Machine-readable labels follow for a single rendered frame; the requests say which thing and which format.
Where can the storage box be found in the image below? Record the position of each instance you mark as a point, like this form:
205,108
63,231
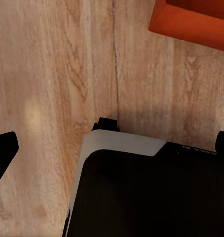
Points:
196,21

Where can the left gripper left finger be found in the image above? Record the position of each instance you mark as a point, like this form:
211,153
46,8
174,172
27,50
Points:
8,149

